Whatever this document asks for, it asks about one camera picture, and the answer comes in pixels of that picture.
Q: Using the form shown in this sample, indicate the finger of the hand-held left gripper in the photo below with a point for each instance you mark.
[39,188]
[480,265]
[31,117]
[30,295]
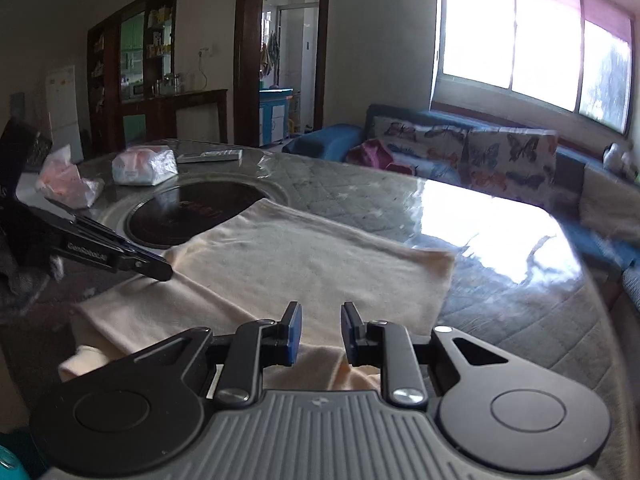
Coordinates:
[100,225]
[115,257]

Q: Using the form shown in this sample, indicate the teal object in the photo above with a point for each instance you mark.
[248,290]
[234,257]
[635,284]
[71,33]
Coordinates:
[11,464]

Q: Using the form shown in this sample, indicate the dark wooden door frame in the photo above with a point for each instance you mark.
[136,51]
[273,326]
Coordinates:
[245,60]

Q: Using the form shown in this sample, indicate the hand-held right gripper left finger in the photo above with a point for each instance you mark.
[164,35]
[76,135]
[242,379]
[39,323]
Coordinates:
[292,332]

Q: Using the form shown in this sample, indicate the black and white plush toy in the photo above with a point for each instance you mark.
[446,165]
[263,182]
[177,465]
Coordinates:
[616,156]

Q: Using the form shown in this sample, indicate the window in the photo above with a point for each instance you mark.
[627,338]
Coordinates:
[545,35]

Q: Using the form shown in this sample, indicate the blue cabinet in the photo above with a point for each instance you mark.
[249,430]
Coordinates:
[274,115]

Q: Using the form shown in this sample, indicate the dark wooden cabinet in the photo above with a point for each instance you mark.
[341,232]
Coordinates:
[165,105]

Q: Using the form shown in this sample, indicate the black induction cooker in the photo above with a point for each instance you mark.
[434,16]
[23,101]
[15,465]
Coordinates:
[190,212]

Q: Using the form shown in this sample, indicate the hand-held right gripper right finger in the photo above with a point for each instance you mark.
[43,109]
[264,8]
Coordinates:
[351,332]

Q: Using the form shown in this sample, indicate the pink cloth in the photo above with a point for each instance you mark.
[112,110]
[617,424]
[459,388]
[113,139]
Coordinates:
[377,155]

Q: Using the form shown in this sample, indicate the grey pillow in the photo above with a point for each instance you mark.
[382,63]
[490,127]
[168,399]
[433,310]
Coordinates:
[612,205]

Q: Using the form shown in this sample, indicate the butterfly print cushion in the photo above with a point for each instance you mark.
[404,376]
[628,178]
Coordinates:
[425,145]
[515,162]

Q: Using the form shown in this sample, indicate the blue corner sofa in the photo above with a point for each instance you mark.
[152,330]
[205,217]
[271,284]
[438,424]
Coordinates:
[330,135]

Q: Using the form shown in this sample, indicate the hanging clothes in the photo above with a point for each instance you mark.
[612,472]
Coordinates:
[270,55]

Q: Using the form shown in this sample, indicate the clear plastic tissue bag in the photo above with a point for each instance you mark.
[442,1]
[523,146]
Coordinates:
[145,166]
[67,182]

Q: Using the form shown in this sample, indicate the cream long-sleeve shirt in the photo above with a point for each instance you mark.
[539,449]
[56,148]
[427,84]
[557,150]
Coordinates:
[280,265]

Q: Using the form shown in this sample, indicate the wall socket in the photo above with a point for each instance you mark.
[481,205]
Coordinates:
[208,52]

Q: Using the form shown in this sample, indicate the white remote control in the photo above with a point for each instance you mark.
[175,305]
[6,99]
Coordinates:
[209,156]

